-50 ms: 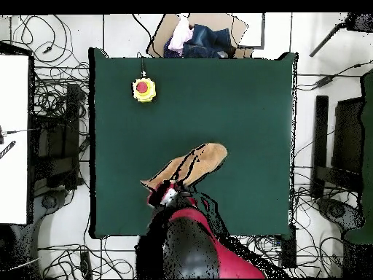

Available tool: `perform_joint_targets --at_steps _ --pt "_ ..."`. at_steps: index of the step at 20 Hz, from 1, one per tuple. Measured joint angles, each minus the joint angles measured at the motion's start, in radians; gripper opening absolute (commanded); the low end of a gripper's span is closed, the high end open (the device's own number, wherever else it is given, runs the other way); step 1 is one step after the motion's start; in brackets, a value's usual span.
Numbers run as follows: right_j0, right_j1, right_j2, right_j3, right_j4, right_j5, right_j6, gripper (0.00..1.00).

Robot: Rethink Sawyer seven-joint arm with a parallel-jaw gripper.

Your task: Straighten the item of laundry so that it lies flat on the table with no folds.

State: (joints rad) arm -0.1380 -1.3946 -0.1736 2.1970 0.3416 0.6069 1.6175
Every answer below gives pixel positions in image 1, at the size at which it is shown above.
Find dark green tablecloth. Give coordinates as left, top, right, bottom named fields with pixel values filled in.
left=88, top=47, right=299, bottom=240

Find blue denim jeans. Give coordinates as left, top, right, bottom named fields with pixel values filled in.
left=162, top=23, right=237, bottom=59

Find black emergency stop cable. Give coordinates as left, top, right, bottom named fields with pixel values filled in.
left=136, top=51, right=146, bottom=78

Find brown cardboard box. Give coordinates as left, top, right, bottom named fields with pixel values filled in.
left=146, top=12, right=254, bottom=59

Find pale pink garment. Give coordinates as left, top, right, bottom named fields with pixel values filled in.
left=168, top=14, right=195, bottom=55

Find tangled black cables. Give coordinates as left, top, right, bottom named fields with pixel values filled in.
left=11, top=14, right=90, bottom=120
left=241, top=174, right=350, bottom=279
left=37, top=236, right=138, bottom=279

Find white desk top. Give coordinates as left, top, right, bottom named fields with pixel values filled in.
left=0, top=53, right=30, bottom=225

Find black metal stand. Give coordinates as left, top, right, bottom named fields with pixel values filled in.
left=30, top=82, right=88, bottom=190
left=310, top=95, right=365, bottom=199

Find green fabric sheet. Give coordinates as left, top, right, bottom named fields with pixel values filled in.
left=343, top=69, right=373, bottom=245

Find yellow emergency stop button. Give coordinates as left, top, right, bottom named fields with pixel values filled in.
left=132, top=77, right=157, bottom=104

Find tan terry towel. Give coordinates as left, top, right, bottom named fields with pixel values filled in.
left=140, top=142, right=228, bottom=192

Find black power strip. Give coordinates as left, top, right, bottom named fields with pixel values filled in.
left=280, top=227, right=297, bottom=269

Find black tripod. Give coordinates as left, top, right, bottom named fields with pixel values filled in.
left=309, top=12, right=373, bottom=58

